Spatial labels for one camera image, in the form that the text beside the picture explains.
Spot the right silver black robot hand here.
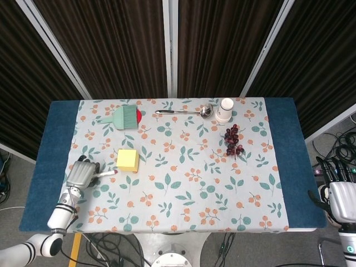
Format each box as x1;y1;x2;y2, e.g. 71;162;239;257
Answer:
307;156;356;222

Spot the black floor cable bundle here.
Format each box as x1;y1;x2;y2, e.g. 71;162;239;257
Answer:
61;232;152;267
311;130;356;167

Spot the red and white marker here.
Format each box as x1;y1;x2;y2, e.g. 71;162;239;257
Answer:
95;170;119;178

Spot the gray metal tube frame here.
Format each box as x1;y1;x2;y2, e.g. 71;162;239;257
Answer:
318;238;339;267

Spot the floral print tablecloth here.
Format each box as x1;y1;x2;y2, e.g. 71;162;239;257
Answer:
52;97;290;233

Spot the white paper cup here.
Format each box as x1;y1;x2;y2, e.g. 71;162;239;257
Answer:
214;97;234;123

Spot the green hand brush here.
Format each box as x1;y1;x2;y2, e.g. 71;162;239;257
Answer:
97;105;139;131

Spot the dark folding screen panel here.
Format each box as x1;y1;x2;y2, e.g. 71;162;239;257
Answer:
162;0;291;98
16;0;179;100
239;0;356;144
0;0;92;168

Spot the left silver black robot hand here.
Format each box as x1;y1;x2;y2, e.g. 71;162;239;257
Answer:
66;155;101;191

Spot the blue felt table cover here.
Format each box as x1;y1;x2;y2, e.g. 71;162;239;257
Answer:
18;97;328;233

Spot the yellow cube block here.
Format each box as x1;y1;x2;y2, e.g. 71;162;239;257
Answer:
116;149;140;174

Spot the dark purple grape bunch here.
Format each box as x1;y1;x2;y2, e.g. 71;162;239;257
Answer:
224;123;246;161

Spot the round gray robot torso top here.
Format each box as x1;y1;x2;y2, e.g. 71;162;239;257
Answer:
151;244;194;267

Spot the stainless steel ladle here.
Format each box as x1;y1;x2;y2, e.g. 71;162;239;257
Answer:
155;103;214;119

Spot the yellow floor tape strip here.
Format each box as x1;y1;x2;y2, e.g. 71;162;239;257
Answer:
68;233;83;267

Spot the black cable with green light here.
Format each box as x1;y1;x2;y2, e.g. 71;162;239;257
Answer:
214;232;238;267

